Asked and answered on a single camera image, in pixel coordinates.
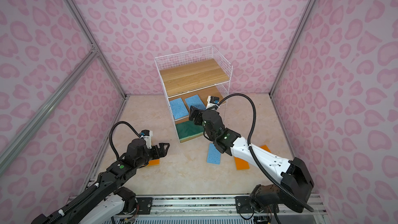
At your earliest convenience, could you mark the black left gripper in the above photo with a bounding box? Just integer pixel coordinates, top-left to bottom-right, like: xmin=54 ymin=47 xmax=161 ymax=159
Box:
xmin=136 ymin=141 xmax=170 ymax=170

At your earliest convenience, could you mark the blue sponge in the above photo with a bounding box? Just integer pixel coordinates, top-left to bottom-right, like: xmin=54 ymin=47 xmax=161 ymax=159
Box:
xmin=185 ymin=95 xmax=206 ymax=110
xmin=206 ymin=143 xmax=221 ymax=165
xmin=170 ymin=98 xmax=189 ymax=120

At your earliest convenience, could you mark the green sponge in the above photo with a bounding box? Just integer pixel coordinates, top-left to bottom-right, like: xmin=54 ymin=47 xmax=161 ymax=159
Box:
xmin=176 ymin=121 xmax=204 ymax=143

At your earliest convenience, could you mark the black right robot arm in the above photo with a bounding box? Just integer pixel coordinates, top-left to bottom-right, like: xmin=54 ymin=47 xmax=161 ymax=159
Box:
xmin=189 ymin=93 xmax=315 ymax=213

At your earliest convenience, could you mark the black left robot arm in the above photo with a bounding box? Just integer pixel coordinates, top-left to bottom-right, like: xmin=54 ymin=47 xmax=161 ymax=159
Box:
xmin=32 ymin=121 xmax=170 ymax=224

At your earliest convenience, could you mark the orange sponge lower left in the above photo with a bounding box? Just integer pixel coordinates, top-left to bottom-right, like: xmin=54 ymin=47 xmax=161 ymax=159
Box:
xmin=148 ymin=159 xmax=160 ymax=167

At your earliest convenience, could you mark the orange sponge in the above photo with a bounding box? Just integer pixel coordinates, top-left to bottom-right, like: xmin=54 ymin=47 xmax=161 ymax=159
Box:
xmin=234 ymin=157 xmax=250 ymax=171
xmin=148 ymin=159 xmax=160 ymax=167
xmin=261 ymin=145 xmax=271 ymax=152

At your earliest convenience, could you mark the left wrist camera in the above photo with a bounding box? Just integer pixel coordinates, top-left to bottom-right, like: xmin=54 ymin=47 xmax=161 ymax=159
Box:
xmin=140 ymin=130 xmax=153 ymax=149

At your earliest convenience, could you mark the white wire wooden shelf rack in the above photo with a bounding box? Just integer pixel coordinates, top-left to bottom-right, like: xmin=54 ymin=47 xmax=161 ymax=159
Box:
xmin=154 ymin=46 xmax=233 ymax=143

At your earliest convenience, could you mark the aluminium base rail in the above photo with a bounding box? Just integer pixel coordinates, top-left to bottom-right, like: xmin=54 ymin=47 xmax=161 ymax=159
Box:
xmin=57 ymin=193 xmax=332 ymax=224

